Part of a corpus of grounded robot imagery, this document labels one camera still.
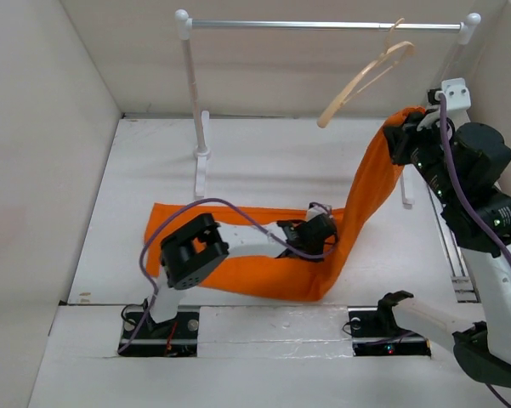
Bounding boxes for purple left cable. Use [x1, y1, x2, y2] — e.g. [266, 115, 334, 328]
[117, 197, 339, 354]

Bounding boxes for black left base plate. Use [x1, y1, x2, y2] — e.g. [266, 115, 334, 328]
[117, 303, 200, 358]

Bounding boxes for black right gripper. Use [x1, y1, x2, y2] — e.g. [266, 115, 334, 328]
[383, 107, 461, 204]

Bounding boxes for aluminium rail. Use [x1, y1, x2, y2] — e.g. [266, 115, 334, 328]
[426, 187, 480, 303]

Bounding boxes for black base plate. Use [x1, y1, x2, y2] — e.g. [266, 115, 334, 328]
[342, 291, 432, 357]
[117, 303, 200, 358]

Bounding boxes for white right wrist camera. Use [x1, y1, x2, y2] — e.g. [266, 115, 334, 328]
[427, 77, 472, 114]

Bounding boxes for orange trousers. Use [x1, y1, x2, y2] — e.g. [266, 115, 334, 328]
[142, 130, 403, 302]

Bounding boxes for beige plastic hanger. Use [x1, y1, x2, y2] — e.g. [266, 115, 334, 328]
[316, 18, 416, 128]

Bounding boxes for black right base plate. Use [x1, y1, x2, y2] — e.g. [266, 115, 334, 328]
[342, 291, 432, 357]

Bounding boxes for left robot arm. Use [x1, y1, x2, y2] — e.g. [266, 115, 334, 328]
[143, 212, 338, 337]

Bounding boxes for white clothes rack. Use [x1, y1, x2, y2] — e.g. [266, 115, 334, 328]
[174, 9, 482, 199]

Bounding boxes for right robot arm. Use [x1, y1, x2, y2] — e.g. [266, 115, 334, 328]
[376, 113, 511, 388]

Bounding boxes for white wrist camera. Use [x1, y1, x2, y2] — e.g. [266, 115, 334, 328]
[427, 77, 472, 114]
[306, 201, 332, 218]

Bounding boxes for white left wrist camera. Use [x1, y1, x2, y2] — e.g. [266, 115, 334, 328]
[306, 201, 332, 218]

